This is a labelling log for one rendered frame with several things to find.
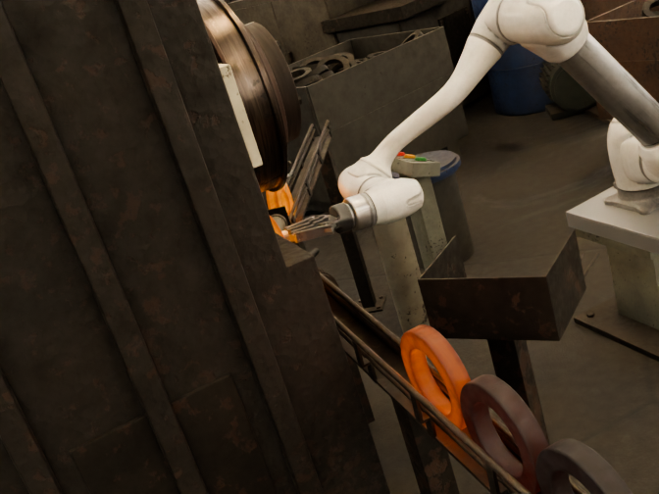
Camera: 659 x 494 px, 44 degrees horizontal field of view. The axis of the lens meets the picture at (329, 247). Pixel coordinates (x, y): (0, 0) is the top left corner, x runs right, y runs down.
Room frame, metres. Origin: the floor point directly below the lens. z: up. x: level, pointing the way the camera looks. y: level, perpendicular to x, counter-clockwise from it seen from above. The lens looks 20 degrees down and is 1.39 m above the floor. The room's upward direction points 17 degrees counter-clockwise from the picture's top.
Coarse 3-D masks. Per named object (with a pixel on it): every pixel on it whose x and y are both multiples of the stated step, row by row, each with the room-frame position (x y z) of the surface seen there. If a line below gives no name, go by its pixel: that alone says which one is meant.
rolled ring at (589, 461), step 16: (544, 448) 0.88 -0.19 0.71; (560, 448) 0.85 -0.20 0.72; (576, 448) 0.84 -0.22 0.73; (544, 464) 0.88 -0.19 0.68; (560, 464) 0.85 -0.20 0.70; (576, 464) 0.81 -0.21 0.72; (592, 464) 0.81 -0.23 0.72; (608, 464) 0.80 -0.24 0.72; (544, 480) 0.89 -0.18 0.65; (560, 480) 0.89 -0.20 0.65; (592, 480) 0.79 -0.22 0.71; (608, 480) 0.78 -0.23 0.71
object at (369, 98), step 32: (416, 32) 4.59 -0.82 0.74; (320, 64) 4.52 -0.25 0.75; (352, 64) 4.47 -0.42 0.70; (384, 64) 4.26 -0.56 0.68; (416, 64) 4.38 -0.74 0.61; (448, 64) 4.51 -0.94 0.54; (320, 96) 4.01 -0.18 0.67; (352, 96) 4.12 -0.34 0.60; (384, 96) 4.23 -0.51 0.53; (416, 96) 4.34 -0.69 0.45; (320, 128) 3.98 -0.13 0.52; (352, 128) 4.08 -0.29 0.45; (384, 128) 4.20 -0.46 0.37; (448, 128) 4.45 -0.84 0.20; (288, 160) 4.26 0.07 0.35; (352, 160) 4.05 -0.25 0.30; (320, 192) 4.10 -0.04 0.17
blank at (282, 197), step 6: (270, 192) 2.28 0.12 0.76; (276, 192) 2.28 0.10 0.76; (282, 192) 2.35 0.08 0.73; (288, 192) 2.38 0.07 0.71; (270, 198) 2.27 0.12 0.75; (276, 198) 2.27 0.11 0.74; (282, 198) 2.36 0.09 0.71; (288, 198) 2.36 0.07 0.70; (270, 204) 2.27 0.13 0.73; (276, 204) 2.26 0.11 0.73; (282, 204) 2.36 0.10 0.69; (288, 204) 2.36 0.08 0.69; (288, 210) 2.34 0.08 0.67
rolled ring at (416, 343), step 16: (416, 336) 1.17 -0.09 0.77; (432, 336) 1.15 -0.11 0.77; (416, 352) 1.22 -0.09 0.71; (432, 352) 1.13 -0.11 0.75; (448, 352) 1.12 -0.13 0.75; (416, 368) 1.23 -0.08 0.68; (448, 368) 1.10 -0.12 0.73; (464, 368) 1.11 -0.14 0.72; (416, 384) 1.23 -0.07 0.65; (432, 384) 1.22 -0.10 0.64; (448, 384) 1.10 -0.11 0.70; (464, 384) 1.09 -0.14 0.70; (432, 400) 1.20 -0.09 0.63; (448, 400) 1.19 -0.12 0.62; (448, 416) 1.13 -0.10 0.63
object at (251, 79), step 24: (216, 0) 1.79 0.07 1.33; (216, 24) 1.72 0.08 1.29; (240, 24) 1.71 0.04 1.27; (240, 48) 1.68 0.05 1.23; (240, 72) 1.66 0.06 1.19; (264, 72) 1.66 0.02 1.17; (264, 96) 1.66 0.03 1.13; (264, 120) 1.65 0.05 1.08; (264, 144) 1.66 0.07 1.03; (264, 168) 1.69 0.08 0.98
